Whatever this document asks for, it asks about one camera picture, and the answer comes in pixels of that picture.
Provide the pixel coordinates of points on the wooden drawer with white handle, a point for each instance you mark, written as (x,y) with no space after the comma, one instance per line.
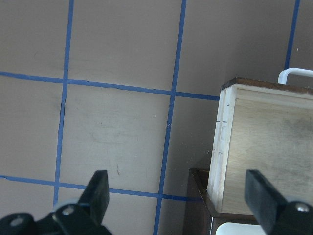
(264,126)

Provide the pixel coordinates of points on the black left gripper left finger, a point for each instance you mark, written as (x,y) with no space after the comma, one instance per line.
(96,196)

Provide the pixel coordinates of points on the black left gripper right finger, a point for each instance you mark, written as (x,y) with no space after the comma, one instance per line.
(263,199)

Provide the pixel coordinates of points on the white plastic tray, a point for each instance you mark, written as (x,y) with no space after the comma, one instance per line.
(239,229)

